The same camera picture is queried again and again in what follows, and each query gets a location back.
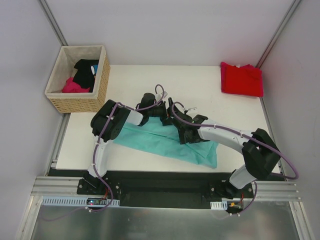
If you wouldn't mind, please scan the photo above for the black t shirt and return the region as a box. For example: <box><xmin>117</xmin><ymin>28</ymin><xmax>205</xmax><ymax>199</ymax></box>
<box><xmin>73</xmin><ymin>59</ymin><xmax>99</xmax><ymax>93</ymax></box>

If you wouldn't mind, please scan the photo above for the right aluminium frame post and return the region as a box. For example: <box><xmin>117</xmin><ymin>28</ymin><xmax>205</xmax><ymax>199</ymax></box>
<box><xmin>255</xmin><ymin>0</ymin><xmax>303</xmax><ymax>69</ymax></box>

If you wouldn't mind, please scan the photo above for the aluminium frame post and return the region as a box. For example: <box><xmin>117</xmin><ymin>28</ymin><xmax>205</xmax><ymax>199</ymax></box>
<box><xmin>255</xmin><ymin>0</ymin><xmax>303</xmax><ymax>69</ymax></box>
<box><xmin>38</xmin><ymin>0</ymin><xmax>68</xmax><ymax>46</ymax></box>

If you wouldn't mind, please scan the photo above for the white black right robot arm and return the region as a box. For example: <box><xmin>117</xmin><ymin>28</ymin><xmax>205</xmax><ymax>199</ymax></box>
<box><xmin>168</xmin><ymin>98</ymin><xmax>281</xmax><ymax>198</ymax></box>

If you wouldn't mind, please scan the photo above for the magenta t shirt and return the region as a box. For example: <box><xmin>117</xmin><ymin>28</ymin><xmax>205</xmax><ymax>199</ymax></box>
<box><xmin>61</xmin><ymin>77</ymin><xmax>90</xmax><ymax>94</ymax></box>

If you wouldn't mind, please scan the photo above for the aluminium rail left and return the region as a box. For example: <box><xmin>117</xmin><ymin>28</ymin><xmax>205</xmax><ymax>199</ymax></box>
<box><xmin>31</xmin><ymin>176</ymin><xmax>83</xmax><ymax>195</ymax></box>

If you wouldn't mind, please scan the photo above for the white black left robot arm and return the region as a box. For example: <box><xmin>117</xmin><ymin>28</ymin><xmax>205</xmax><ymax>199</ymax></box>
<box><xmin>83</xmin><ymin>92</ymin><xmax>172</xmax><ymax>195</ymax></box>

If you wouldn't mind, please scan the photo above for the aluminium rail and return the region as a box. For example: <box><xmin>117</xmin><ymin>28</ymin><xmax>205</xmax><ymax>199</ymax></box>
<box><xmin>256</xmin><ymin>181</ymin><xmax>302</xmax><ymax>202</ymax></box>
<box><xmin>31</xmin><ymin>176</ymin><xmax>83</xmax><ymax>195</ymax></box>

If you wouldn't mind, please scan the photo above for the woven wicker basket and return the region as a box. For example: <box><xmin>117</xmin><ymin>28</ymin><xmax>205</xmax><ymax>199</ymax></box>
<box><xmin>44</xmin><ymin>45</ymin><xmax>111</xmax><ymax>113</ymax></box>

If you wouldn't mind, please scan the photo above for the left white cable duct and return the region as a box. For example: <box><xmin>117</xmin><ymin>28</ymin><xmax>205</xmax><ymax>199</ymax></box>
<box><xmin>42</xmin><ymin>196</ymin><xmax>120</xmax><ymax>208</ymax></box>

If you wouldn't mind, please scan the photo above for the white cable duct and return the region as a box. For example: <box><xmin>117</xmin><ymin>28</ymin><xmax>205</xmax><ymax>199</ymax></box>
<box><xmin>210</xmin><ymin>200</ymin><xmax>228</xmax><ymax>211</ymax></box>
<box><xmin>42</xmin><ymin>196</ymin><xmax>120</xmax><ymax>208</ymax></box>

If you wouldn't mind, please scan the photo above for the teal t shirt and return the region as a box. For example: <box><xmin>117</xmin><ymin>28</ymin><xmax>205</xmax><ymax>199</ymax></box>
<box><xmin>113</xmin><ymin>117</ymin><xmax>218</xmax><ymax>169</ymax></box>

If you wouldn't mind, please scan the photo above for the aluminium rail right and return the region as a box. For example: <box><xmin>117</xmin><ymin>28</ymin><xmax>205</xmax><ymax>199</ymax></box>
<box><xmin>256</xmin><ymin>181</ymin><xmax>302</xmax><ymax>202</ymax></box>

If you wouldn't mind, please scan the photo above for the left aluminium frame post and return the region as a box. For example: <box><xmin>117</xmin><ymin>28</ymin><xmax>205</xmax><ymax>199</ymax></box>
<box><xmin>38</xmin><ymin>0</ymin><xmax>68</xmax><ymax>46</ymax></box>

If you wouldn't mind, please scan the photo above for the right white cable duct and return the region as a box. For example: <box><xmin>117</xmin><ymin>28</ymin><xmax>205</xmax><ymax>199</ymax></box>
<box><xmin>210</xmin><ymin>200</ymin><xmax>228</xmax><ymax>211</ymax></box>

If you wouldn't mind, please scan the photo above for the red t shirt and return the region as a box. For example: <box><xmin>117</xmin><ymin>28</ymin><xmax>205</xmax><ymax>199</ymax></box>
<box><xmin>220</xmin><ymin>62</ymin><xmax>264</xmax><ymax>98</ymax></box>

